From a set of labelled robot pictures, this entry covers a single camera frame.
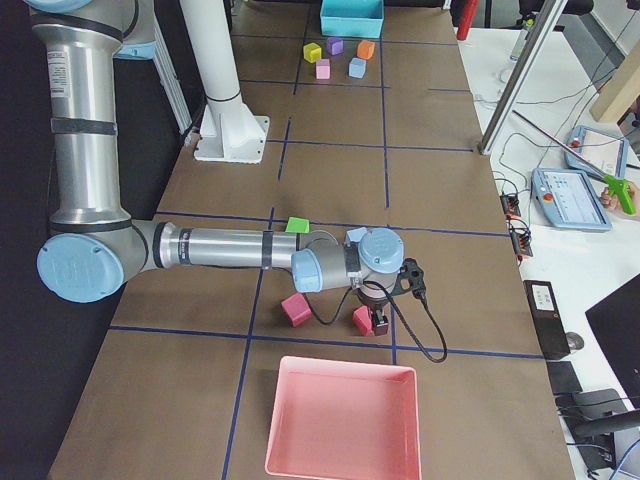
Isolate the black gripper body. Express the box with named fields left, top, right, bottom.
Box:
left=357, top=284, right=389, bottom=313

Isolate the light blue block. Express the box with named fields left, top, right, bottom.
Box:
left=348, top=57, right=367, bottom=79
left=345, top=227, right=369, bottom=243

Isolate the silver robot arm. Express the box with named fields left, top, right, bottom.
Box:
left=29, top=1, right=409, bottom=335

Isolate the dark red foam block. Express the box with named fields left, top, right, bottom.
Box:
left=280, top=293, right=312, bottom=328

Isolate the pink plastic tray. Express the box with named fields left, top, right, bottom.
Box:
left=265, top=356, right=422, bottom=479

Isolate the green foam block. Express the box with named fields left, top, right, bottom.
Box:
left=285, top=216, right=310, bottom=234

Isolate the black power box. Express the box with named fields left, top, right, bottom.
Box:
left=523, top=280, right=570, bottom=360

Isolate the near teach pendant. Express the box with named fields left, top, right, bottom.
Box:
left=531, top=168, right=612, bottom=232

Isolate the teach pendant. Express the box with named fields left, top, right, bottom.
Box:
left=564, top=125, right=630, bottom=178
left=531, top=168, right=612, bottom=232

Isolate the pink foam block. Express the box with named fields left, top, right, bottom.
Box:
left=315, top=58, right=331, bottom=80

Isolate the left orange foam block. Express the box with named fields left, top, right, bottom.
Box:
left=357, top=40, right=376, bottom=60

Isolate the yellow foam block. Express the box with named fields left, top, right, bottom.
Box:
left=303, top=42, right=322, bottom=64

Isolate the left purple foam block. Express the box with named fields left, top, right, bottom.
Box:
left=325, top=36, right=344, bottom=56

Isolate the far teach pendant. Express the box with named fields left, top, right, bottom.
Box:
left=564, top=125, right=630, bottom=178

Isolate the teal plastic bin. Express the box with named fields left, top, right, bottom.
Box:
left=320, top=0, right=384, bottom=39

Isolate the red cylinder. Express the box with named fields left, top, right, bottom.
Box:
left=456, top=0, right=479, bottom=41

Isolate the black camera cable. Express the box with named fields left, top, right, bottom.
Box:
left=301, top=279, right=448, bottom=363

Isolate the white pedestal column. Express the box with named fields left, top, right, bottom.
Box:
left=180, top=0, right=270, bottom=164

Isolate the green handled reacher stick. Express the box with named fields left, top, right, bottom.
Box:
left=511, top=110, right=638, bottom=216

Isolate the aluminium frame post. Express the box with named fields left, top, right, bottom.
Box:
left=478, top=0, right=567, bottom=156

